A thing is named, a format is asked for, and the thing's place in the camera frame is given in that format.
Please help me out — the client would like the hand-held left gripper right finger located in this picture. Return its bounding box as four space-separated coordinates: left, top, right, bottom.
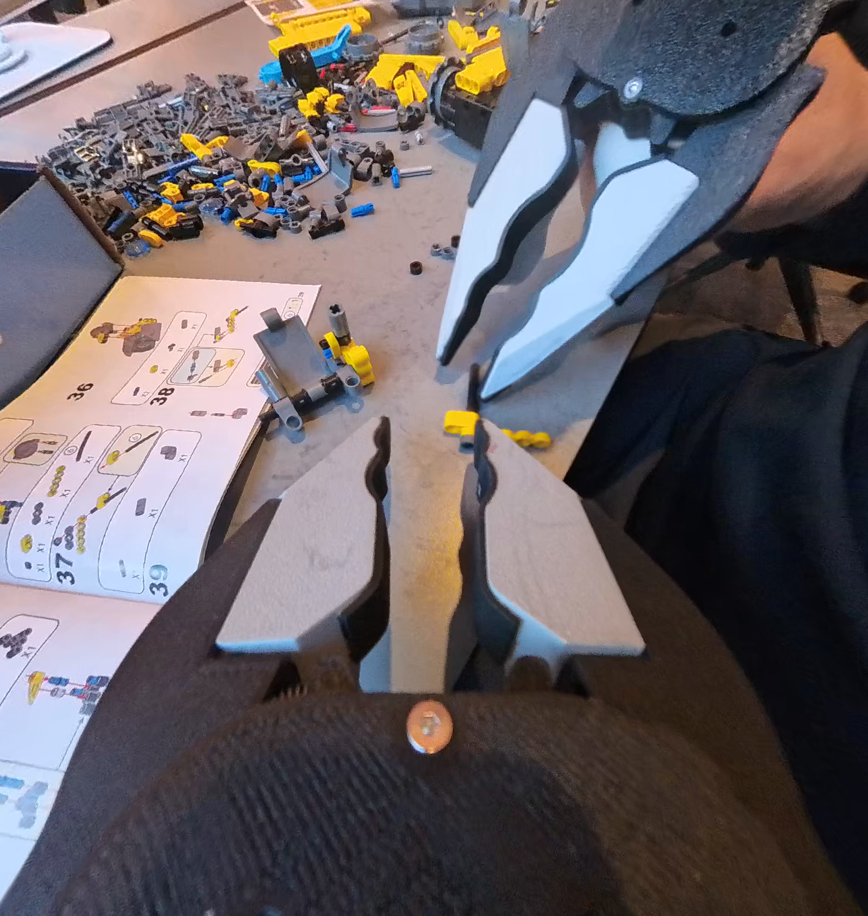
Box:
457 416 648 684

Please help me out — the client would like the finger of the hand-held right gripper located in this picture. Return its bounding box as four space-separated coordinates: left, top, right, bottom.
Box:
477 155 704 402
434 95 581 366

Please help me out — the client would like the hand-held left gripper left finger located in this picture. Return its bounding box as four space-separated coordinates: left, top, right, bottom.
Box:
214 417 393 674

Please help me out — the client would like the black axle with yellow connector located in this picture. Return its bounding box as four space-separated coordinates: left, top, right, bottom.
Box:
443 365 486 453

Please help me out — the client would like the person's right hand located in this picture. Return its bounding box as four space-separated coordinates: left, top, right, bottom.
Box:
732 36 868 237

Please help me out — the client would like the yellow and black brick vehicle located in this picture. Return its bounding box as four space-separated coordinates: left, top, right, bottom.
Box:
257 0 515 147

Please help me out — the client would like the black office chair base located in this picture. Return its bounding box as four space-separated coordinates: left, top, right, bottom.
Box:
689 234 868 347

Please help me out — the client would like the grey and yellow brick assembly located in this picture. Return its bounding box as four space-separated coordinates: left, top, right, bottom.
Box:
250 302 376 432

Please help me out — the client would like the person's black clothing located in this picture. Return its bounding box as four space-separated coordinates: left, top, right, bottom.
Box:
568 305 868 916

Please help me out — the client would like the open instruction booklet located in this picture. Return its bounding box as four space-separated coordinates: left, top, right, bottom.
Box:
0 275 323 916

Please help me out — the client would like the pile of small building bricks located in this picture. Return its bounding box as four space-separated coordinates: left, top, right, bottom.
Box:
41 72 438 254

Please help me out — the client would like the grey cardboard box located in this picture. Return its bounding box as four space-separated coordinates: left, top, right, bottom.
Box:
0 162 126 430

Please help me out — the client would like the white tray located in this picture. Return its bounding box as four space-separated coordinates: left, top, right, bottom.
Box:
0 21 114 118

